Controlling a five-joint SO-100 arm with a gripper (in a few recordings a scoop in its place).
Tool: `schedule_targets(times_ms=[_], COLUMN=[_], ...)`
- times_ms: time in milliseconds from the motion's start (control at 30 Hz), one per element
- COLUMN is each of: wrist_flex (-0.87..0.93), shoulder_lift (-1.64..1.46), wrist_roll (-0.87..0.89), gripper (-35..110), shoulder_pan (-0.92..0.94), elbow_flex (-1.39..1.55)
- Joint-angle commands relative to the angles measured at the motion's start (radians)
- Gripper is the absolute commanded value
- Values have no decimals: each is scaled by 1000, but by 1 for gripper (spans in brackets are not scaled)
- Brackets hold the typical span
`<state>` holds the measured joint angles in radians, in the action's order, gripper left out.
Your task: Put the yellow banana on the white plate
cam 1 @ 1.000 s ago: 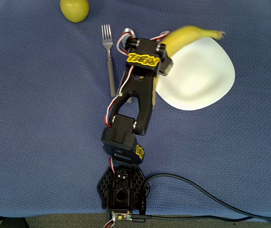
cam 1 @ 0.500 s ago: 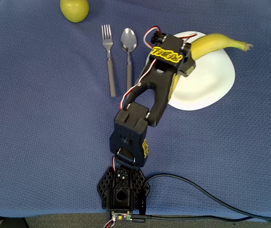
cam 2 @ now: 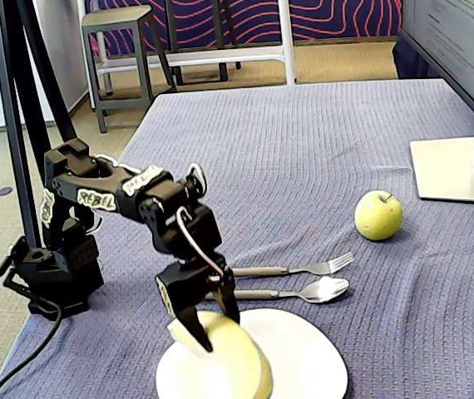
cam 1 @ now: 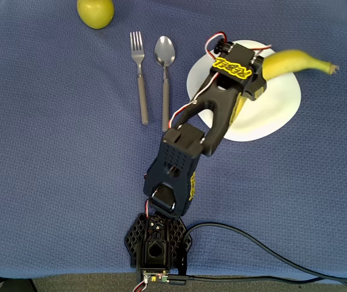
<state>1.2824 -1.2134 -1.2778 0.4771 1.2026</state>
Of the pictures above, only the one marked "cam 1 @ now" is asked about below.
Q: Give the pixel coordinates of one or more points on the black robot arm with stickers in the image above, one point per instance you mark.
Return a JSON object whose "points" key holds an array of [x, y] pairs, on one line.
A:
{"points": [[176, 164]]}

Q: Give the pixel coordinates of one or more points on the green apple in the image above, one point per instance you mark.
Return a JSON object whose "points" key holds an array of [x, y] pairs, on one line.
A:
{"points": [[96, 13]]}

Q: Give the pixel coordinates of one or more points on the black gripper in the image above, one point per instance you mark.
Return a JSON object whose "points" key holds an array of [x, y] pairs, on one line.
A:
{"points": [[254, 90]]}

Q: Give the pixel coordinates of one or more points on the yellow banana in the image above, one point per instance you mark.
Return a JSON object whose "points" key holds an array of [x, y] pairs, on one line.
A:
{"points": [[292, 62]]}

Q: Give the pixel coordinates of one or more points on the white plate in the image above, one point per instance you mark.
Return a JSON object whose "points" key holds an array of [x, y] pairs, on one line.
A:
{"points": [[277, 103]]}

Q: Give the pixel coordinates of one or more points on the blue woven tablecloth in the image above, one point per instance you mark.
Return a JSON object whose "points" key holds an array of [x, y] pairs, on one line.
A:
{"points": [[54, 152]]}

